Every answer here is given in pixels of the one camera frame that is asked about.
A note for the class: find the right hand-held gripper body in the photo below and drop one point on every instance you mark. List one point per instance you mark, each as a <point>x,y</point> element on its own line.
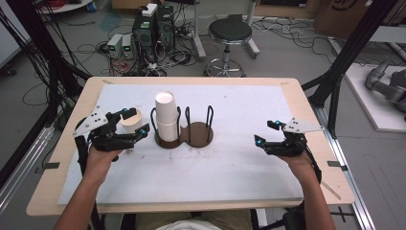
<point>288,148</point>

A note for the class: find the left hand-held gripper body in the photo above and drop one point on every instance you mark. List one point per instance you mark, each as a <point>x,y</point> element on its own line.
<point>110,140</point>

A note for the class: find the single white paper cup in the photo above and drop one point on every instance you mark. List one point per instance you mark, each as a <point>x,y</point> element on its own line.
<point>132,125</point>

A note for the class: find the stack of white paper cups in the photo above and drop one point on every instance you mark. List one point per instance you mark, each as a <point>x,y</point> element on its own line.
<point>166,111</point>

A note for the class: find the brown cup holder rack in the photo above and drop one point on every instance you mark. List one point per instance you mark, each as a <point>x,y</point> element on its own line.
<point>198,135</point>

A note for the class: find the person's right hand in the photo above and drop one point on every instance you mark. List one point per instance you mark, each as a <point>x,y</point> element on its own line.
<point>301,167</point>

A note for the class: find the person's left hand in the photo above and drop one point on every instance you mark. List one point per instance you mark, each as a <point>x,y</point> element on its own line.
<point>99,166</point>

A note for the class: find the black tape strip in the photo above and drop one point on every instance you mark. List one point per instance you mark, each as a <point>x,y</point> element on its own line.
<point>51,165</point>
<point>336,165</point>

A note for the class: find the white table mat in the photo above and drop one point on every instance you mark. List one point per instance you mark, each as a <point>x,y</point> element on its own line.
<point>207,172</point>

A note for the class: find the grey power supply unit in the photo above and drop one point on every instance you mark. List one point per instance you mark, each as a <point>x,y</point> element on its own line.
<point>127,46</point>
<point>114,45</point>

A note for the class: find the black computer tower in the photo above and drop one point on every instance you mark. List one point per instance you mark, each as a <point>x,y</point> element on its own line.
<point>166,28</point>
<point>145,38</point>

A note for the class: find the person's khaki trousers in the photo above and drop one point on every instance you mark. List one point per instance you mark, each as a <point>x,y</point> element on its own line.
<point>230,218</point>

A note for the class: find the white platform board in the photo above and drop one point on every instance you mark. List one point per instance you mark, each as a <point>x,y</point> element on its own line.
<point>367,105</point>

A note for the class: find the person's white shirt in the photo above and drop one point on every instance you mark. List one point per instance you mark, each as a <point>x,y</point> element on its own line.
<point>188,225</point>

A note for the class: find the black round stool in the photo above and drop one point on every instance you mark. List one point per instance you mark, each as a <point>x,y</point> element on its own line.
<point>230,30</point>

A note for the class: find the white box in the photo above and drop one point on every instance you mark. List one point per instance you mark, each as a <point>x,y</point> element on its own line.
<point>150,10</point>

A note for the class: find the cardboard box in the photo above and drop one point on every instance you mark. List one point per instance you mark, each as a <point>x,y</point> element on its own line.
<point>341,14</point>

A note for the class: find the aluminium rail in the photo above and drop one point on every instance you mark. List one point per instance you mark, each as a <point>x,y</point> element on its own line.
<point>22,172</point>
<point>351,179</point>

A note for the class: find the black metal frame stand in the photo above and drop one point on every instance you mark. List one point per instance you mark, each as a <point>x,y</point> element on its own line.
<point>38,48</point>
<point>348,54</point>

